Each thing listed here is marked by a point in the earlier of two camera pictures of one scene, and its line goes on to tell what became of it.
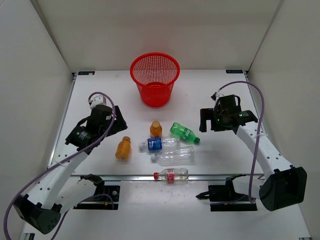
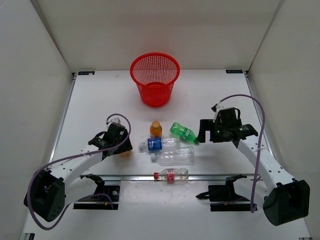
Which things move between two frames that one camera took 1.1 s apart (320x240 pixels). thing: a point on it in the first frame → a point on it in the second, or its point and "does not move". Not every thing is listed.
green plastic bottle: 178,130 does not move
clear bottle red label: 172,175 does not move
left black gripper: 118,125 → 127,145
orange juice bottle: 156,130 does not move
